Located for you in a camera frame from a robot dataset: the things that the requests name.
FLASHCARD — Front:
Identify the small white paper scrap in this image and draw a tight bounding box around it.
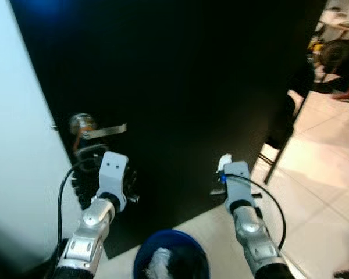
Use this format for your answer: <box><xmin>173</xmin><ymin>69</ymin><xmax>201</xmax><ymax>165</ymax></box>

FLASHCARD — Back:
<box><xmin>218</xmin><ymin>153</ymin><xmax>234</xmax><ymax>172</ymax></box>

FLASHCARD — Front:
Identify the black room door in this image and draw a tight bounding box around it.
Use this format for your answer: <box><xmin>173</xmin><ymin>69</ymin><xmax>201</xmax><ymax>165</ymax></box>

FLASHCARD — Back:
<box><xmin>9</xmin><ymin>0</ymin><xmax>329</xmax><ymax>259</ymax></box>

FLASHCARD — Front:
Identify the blue plastic waste bin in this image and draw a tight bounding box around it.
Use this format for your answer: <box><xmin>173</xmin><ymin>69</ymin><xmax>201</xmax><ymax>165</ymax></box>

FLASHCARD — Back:
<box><xmin>133</xmin><ymin>230</ymin><xmax>210</xmax><ymax>279</ymax></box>

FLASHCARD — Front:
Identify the black folding chair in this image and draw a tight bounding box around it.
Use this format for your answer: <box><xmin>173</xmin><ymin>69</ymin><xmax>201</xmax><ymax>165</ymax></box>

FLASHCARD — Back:
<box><xmin>262</xmin><ymin>55</ymin><xmax>315</xmax><ymax>185</ymax></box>

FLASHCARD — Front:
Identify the white crumpled paper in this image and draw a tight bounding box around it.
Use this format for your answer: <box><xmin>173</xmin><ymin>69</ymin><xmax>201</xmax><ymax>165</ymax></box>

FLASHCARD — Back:
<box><xmin>145</xmin><ymin>247</ymin><xmax>172</xmax><ymax>279</ymax></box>

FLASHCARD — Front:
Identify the black crumpled plastic bag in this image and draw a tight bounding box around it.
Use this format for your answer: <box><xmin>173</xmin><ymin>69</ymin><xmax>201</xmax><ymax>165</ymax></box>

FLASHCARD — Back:
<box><xmin>163</xmin><ymin>244</ymin><xmax>205</xmax><ymax>279</ymax></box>

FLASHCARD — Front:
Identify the black floor fan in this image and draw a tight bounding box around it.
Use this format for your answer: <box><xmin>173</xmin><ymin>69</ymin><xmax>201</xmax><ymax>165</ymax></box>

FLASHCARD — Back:
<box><xmin>319</xmin><ymin>38</ymin><xmax>349</xmax><ymax>94</ymax></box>

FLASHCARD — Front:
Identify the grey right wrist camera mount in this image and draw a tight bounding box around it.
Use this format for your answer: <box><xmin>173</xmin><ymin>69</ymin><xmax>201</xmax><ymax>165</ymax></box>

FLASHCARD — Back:
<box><xmin>221</xmin><ymin>162</ymin><xmax>254</xmax><ymax>213</ymax></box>

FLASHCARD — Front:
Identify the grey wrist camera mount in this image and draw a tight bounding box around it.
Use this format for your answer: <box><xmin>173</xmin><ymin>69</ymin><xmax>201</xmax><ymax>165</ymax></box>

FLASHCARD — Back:
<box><xmin>98</xmin><ymin>151</ymin><xmax>129</xmax><ymax>213</ymax></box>
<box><xmin>221</xmin><ymin>162</ymin><xmax>254</xmax><ymax>213</ymax></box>

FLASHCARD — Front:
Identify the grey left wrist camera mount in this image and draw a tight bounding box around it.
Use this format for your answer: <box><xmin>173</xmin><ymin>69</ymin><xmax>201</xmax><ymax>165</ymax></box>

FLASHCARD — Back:
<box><xmin>98</xmin><ymin>151</ymin><xmax>129</xmax><ymax>213</ymax></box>

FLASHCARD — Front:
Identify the silver door handle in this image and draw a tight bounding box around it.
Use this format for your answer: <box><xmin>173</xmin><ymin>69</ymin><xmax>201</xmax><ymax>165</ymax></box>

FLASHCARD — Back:
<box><xmin>52</xmin><ymin>113</ymin><xmax>127</xmax><ymax>140</ymax></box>

